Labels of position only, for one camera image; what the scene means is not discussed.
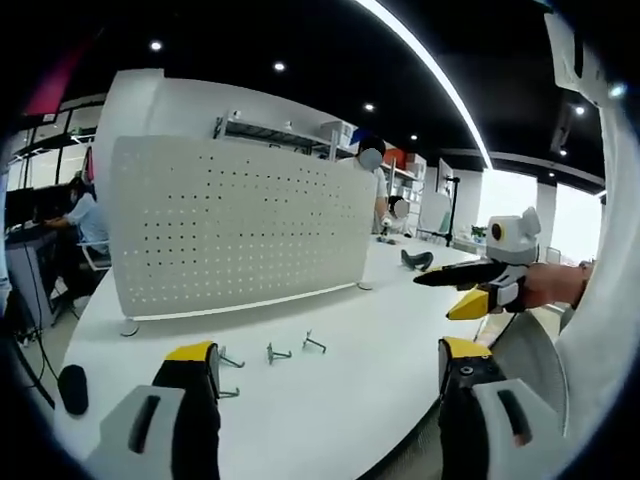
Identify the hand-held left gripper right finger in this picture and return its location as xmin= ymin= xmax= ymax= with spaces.
xmin=437 ymin=336 xmax=571 ymax=480

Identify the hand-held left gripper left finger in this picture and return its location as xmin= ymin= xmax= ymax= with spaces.
xmin=84 ymin=341 xmax=224 ymax=480

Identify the white perforated mounting plate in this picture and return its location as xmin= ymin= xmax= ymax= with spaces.
xmin=109 ymin=133 xmax=380 ymax=337

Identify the person's right hand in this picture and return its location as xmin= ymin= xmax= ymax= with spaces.
xmin=519 ymin=261 xmax=597 ymax=308

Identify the black tripod stand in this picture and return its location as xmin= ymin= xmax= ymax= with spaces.
xmin=433 ymin=173 xmax=462 ymax=247

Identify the black foam cylinder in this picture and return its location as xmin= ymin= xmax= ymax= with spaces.
xmin=58 ymin=364 xmax=91 ymax=417

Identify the person's white shirt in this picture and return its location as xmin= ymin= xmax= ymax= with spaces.
xmin=543 ymin=9 xmax=640 ymax=451

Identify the long ceiling light strip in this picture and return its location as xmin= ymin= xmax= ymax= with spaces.
xmin=355 ymin=0 xmax=497 ymax=172

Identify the grey desk cabinet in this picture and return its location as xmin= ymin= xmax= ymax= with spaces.
xmin=3 ymin=233 xmax=57 ymax=329

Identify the metal storage shelf rack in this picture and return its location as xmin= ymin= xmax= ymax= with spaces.
xmin=213 ymin=110 xmax=362 ymax=162

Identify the black computer monitor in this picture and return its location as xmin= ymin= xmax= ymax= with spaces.
xmin=3 ymin=187 xmax=37 ymax=227

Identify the black curved strap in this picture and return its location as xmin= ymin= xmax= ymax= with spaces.
xmin=400 ymin=249 xmax=433 ymax=272

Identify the black floor cable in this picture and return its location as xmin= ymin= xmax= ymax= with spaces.
xmin=13 ymin=249 xmax=62 ymax=396

